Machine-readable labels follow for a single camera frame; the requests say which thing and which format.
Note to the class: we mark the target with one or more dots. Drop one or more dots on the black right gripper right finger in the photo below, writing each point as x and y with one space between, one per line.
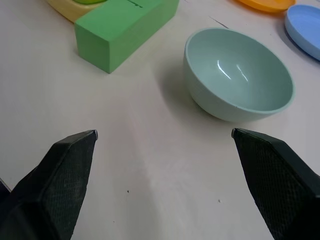
277 180

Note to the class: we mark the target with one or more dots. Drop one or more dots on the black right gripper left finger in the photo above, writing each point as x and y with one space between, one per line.
55 185

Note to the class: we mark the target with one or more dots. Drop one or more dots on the pale green bowl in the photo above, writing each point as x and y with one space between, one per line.
238 75

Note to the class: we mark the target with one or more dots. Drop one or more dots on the light blue plate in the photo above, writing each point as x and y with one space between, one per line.
303 27

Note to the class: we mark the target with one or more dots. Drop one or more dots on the green rectangular block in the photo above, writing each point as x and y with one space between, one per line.
120 30

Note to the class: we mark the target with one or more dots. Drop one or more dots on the orange plate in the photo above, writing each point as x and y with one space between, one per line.
267 3

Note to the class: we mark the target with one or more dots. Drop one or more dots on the pale yellow tray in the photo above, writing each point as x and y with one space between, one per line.
67 8

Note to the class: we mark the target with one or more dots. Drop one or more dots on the bright green object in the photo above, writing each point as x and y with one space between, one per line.
88 1

